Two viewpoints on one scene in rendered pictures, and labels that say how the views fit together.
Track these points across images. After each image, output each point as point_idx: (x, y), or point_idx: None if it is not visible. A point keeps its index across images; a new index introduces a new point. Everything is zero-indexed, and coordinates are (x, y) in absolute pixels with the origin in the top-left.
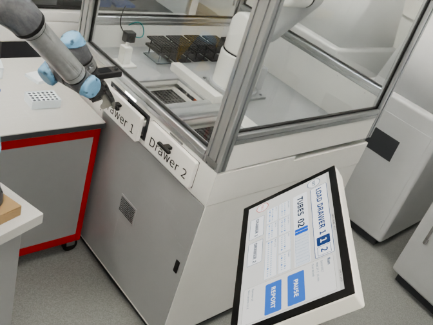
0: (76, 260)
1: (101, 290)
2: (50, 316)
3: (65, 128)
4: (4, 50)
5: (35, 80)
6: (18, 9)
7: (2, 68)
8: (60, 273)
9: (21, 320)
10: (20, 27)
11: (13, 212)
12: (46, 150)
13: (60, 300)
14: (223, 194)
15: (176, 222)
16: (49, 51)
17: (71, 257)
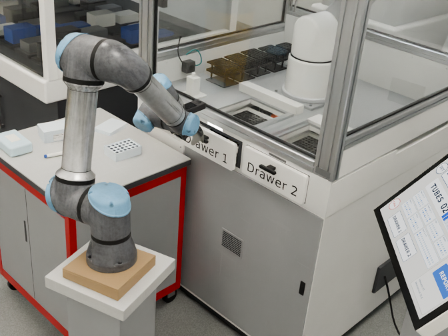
0: (182, 309)
1: (217, 335)
2: None
3: (155, 173)
4: (61, 109)
5: (107, 133)
6: (131, 66)
7: None
8: (170, 327)
9: None
10: (134, 82)
11: (150, 263)
12: (141, 200)
13: None
14: (339, 203)
15: (293, 242)
16: (157, 99)
17: (175, 308)
